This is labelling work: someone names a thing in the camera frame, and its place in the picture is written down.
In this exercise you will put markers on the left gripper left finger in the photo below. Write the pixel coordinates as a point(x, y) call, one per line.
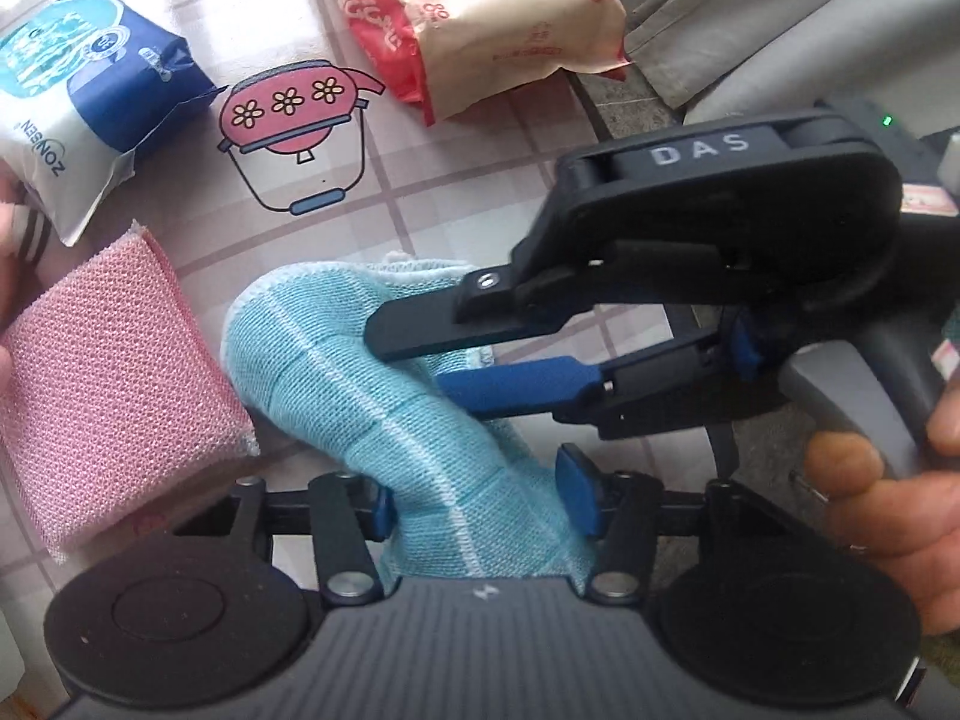
point(346, 512)

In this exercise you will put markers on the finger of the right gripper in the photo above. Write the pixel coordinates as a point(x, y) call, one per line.
point(517, 389)
point(488, 306)

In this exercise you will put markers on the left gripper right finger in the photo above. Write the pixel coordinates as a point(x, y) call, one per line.
point(620, 512)

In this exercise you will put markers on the light blue woven cloth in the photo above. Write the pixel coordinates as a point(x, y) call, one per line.
point(472, 501)

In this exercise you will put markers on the person's right hand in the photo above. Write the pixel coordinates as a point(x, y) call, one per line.
point(907, 529)

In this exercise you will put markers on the grey sofa cushion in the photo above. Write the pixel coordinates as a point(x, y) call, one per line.
point(713, 58)

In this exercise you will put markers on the pink mesh sponge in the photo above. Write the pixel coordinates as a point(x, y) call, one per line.
point(113, 397)

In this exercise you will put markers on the pink wet wipes pack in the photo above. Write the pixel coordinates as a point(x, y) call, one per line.
point(444, 56)

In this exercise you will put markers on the pink plush doll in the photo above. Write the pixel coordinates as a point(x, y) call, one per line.
point(25, 237)

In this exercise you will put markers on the blue white tissue pack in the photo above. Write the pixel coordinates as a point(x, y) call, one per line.
point(86, 86)

